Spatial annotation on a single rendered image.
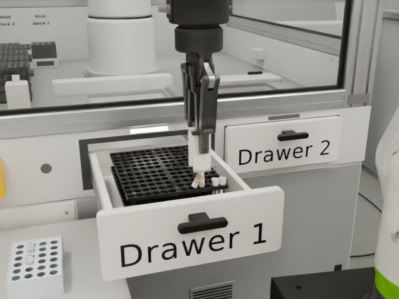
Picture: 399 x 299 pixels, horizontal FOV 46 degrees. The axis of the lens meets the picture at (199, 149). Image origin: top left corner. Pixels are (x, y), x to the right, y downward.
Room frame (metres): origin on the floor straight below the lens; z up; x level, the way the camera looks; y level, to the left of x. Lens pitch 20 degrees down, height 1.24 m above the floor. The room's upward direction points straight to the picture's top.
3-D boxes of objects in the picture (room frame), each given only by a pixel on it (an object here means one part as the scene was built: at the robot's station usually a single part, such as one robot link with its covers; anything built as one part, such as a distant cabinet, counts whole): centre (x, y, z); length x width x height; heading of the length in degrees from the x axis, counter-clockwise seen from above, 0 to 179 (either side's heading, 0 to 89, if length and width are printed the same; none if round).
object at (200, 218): (0.61, 0.00, 0.91); 0.07 x 0.04 x 0.01; 108
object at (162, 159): (0.83, 0.07, 0.87); 0.22 x 0.18 x 0.06; 18
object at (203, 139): (0.72, -0.01, 0.99); 0.03 x 0.01 x 0.05; 18
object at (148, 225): (0.64, 0.01, 0.87); 0.29 x 0.02 x 0.11; 108
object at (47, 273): (0.68, 0.27, 0.78); 0.12 x 0.08 x 0.04; 16
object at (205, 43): (0.75, 0.00, 1.12); 0.08 x 0.07 x 0.09; 18
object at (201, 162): (0.73, 0.00, 0.97); 0.03 x 0.01 x 0.07; 108
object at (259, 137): (1.04, -0.20, 0.87); 0.29 x 0.02 x 0.11; 108
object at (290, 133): (1.01, -0.21, 0.91); 0.07 x 0.04 x 0.01; 108
